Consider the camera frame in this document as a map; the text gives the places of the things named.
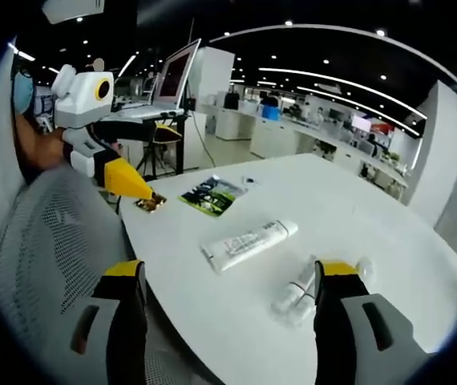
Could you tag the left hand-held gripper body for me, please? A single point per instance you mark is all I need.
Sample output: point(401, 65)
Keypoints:
point(82, 104)

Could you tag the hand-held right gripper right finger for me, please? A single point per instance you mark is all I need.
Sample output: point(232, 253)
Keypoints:
point(332, 321)

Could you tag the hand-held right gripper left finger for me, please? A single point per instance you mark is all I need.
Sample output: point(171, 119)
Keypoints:
point(126, 321)

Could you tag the gold skincare sachet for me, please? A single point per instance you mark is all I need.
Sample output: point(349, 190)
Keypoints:
point(151, 202)

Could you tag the green skincare sachet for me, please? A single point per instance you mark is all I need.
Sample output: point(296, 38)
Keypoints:
point(212, 195)

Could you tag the large white skincare tube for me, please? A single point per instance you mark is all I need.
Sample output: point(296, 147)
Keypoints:
point(248, 244)

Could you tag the blue storage box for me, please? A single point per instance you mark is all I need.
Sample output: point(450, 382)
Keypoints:
point(270, 111)

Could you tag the black laptop stand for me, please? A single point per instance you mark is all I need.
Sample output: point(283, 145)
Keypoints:
point(164, 144)

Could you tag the blue face mask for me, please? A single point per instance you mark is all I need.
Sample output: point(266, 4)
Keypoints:
point(23, 92)

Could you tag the open silver laptop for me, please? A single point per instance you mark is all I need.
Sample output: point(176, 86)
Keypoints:
point(172, 80)

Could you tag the white ceiling unit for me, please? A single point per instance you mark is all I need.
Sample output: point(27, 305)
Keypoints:
point(72, 10)

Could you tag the grey mesh office chair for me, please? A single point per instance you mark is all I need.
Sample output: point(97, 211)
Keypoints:
point(44, 248)

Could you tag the row of white office desks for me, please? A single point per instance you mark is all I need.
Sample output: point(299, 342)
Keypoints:
point(300, 140)

